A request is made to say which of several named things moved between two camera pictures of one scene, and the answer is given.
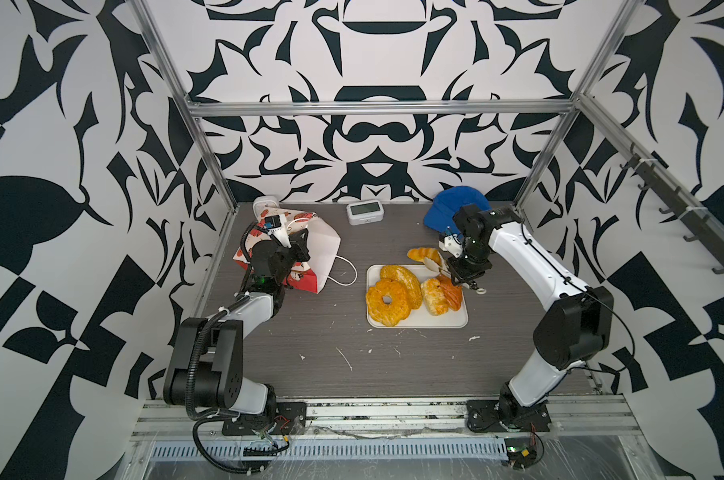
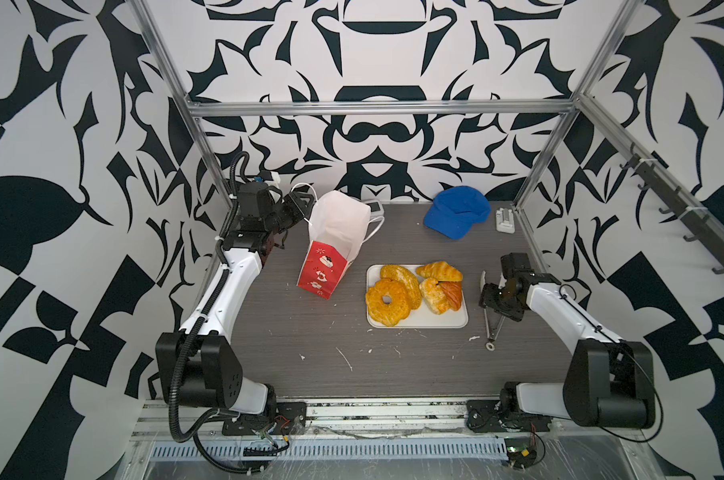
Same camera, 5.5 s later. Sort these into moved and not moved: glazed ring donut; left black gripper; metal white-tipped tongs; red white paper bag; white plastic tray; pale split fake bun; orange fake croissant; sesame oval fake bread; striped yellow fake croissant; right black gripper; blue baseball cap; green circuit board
Moved: striped yellow fake croissant; left black gripper; right black gripper; red white paper bag; metal white-tipped tongs
Not moved: green circuit board; white plastic tray; blue baseball cap; sesame oval fake bread; glazed ring donut; pale split fake bun; orange fake croissant
